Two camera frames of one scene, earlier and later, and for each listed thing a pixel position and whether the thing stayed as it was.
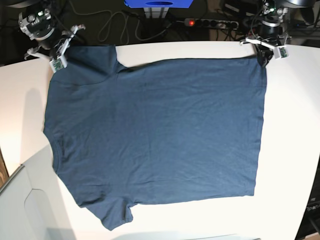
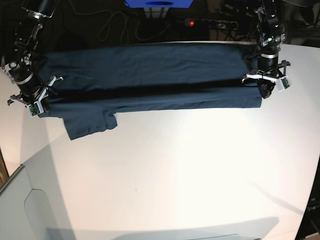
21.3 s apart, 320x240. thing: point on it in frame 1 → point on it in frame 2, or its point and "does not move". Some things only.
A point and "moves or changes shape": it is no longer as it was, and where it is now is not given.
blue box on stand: x=158 y=3 does not move
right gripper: x=57 y=42 → x=33 y=94
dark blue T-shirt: x=158 y=131 moves or changes shape
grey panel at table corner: x=32 y=205 does not move
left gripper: x=270 y=36 → x=268 y=72
